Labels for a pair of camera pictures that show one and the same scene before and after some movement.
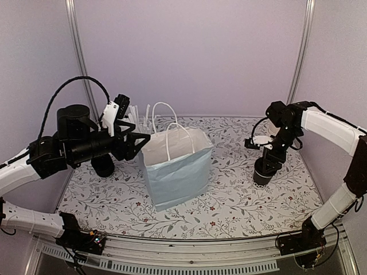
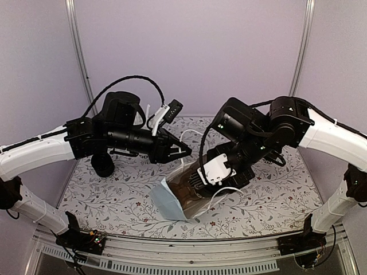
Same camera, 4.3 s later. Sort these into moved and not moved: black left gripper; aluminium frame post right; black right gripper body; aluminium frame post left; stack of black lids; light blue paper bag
Moved: light blue paper bag; black left gripper; black right gripper body
Not moved: aluminium frame post left; aluminium frame post right; stack of black lids
